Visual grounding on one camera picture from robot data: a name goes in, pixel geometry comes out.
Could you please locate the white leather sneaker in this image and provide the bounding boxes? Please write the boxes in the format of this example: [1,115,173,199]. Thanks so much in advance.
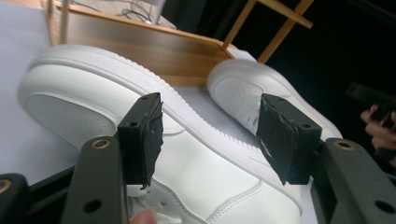
[206,59,344,142]
[17,44,304,224]

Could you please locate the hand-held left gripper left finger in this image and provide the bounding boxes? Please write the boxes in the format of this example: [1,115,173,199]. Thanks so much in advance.
[60,91,164,224]

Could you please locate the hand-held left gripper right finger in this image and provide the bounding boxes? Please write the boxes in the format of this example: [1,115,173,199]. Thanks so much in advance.
[255,92,396,224]

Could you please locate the wooden shoe rack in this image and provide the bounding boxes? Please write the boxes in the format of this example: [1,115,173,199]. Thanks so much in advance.
[40,0,314,89]

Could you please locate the black cable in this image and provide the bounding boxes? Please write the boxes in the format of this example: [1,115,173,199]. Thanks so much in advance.
[72,0,154,24]

